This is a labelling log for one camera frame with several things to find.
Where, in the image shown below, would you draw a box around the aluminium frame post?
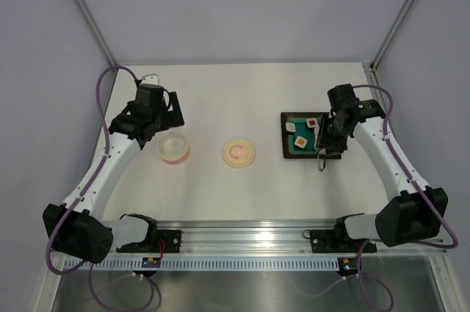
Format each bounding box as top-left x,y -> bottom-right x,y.
72,0 -> 117,65
370,0 -> 417,73

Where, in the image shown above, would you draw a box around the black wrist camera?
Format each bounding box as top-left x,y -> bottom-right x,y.
134,84 -> 165,107
327,84 -> 360,113

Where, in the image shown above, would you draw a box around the aluminium rail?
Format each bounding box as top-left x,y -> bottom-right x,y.
49,219 -> 448,257
361,62 -> 427,227

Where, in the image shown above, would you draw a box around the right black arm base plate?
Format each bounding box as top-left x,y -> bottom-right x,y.
302,229 -> 364,254

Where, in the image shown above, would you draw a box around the cream lid with pink handle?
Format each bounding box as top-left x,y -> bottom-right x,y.
223,138 -> 256,169

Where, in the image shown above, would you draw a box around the left aluminium frame post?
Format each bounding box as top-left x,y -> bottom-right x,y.
72,0 -> 117,65

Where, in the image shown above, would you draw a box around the orange centre sushi piece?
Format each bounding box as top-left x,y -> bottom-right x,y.
294,136 -> 308,149

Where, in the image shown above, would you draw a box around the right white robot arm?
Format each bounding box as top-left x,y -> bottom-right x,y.
317,96 -> 448,250

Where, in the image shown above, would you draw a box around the red centre sushi piece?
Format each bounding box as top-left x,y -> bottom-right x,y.
305,117 -> 319,128

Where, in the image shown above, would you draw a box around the black and teal square plate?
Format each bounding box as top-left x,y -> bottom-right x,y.
280,112 -> 325,159

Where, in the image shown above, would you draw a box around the aluminium front rail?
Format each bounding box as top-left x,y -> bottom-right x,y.
49,219 -> 448,257

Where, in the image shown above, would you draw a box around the pink handled metal tongs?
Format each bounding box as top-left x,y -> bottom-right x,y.
317,148 -> 328,172

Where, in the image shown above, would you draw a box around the white sushi piece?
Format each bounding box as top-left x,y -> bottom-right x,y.
285,123 -> 296,133

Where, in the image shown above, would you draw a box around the right aluminium frame post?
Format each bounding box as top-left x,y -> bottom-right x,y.
370,0 -> 417,73

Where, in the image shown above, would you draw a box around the right side aluminium rail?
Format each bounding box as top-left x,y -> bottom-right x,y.
361,62 -> 427,227

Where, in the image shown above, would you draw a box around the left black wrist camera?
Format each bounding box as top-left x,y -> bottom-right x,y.
134,84 -> 165,107

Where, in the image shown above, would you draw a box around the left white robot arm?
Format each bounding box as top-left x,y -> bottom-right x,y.
43,84 -> 184,264

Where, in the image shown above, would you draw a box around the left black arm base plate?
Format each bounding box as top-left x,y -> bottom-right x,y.
116,229 -> 182,253

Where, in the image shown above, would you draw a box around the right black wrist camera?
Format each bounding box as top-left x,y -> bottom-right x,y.
327,84 -> 360,113

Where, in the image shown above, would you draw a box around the pink round lunch box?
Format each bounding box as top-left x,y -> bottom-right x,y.
157,133 -> 190,164

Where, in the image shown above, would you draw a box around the white slotted cable duct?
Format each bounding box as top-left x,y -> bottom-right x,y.
64,256 -> 341,272

